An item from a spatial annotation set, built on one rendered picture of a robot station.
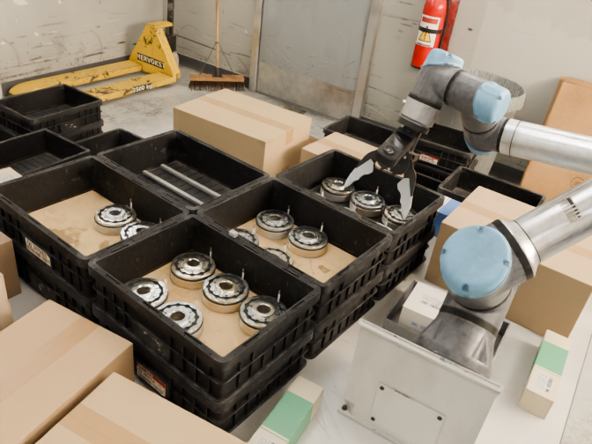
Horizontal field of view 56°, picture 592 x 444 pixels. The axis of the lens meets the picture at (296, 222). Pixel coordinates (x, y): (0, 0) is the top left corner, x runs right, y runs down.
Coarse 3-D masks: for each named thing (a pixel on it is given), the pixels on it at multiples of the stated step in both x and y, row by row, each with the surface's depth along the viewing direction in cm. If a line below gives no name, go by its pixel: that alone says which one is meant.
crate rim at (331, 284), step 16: (240, 192) 147; (304, 192) 151; (208, 208) 138; (336, 208) 146; (368, 224) 141; (384, 240) 135; (272, 256) 124; (368, 256) 129; (304, 272) 121; (352, 272) 125
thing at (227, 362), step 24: (192, 216) 134; (144, 240) 124; (240, 240) 128; (96, 264) 114; (120, 288) 109; (312, 288) 117; (144, 312) 106; (288, 312) 109; (192, 336) 101; (264, 336) 104; (216, 360) 96; (240, 360) 100
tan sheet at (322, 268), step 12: (252, 228) 151; (264, 240) 147; (276, 240) 147; (336, 252) 146; (300, 264) 140; (312, 264) 140; (324, 264) 141; (336, 264) 142; (312, 276) 136; (324, 276) 137
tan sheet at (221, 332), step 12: (168, 264) 133; (144, 276) 129; (156, 276) 129; (168, 276) 130; (168, 288) 126; (180, 288) 127; (168, 300) 123; (180, 300) 123; (192, 300) 124; (204, 312) 121; (216, 312) 121; (204, 324) 118; (216, 324) 118; (228, 324) 119; (204, 336) 115; (216, 336) 115; (228, 336) 116; (240, 336) 116; (216, 348) 112; (228, 348) 113
